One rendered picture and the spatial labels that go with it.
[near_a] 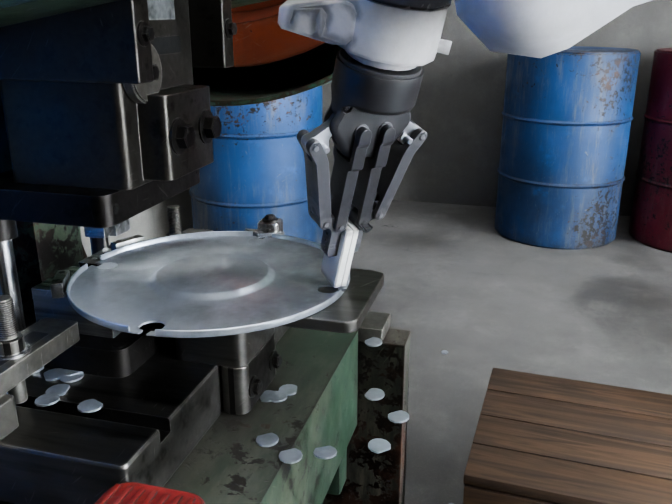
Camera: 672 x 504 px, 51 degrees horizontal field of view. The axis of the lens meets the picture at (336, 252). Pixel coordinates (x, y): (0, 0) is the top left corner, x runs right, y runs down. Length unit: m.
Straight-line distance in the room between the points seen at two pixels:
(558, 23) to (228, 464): 0.47
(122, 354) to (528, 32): 0.48
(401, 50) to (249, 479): 0.40
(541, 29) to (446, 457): 1.47
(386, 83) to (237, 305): 0.25
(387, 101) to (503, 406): 0.89
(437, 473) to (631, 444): 0.59
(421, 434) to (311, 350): 1.05
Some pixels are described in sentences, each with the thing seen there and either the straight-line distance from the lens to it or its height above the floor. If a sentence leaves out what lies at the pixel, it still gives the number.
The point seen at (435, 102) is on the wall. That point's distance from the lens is 4.00.
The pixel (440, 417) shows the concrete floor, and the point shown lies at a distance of 1.99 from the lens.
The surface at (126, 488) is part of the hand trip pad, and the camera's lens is 0.49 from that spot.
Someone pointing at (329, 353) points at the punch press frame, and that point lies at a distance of 0.88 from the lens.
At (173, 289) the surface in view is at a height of 0.79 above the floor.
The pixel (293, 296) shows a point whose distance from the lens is 0.70.
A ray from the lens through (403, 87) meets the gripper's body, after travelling 0.59.
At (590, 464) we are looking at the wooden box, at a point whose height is 0.35.
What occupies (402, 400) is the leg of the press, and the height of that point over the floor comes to 0.54.
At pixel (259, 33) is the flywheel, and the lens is 1.04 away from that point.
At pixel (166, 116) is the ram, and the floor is 0.96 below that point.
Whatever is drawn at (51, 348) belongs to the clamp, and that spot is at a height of 0.75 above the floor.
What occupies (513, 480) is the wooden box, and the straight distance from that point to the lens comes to 1.20.
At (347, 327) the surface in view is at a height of 0.77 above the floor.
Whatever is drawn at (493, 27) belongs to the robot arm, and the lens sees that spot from 0.48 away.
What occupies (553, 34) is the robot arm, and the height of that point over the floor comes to 1.03.
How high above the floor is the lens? 1.05
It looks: 19 degrees down
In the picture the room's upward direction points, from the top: straight up
